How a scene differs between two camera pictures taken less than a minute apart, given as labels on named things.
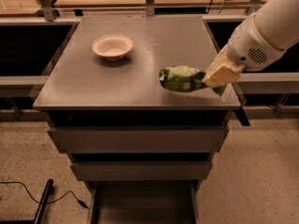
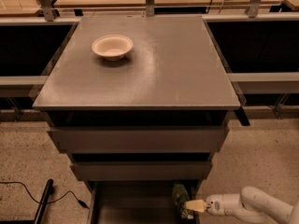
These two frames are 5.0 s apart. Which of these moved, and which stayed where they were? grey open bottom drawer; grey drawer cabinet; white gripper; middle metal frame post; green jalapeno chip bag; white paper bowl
Moved: white gripper; green jalapeno chip bag
Stayed: middle metal frame post; white paper bowl; grey open bottom drawer; grey drawer cabinet
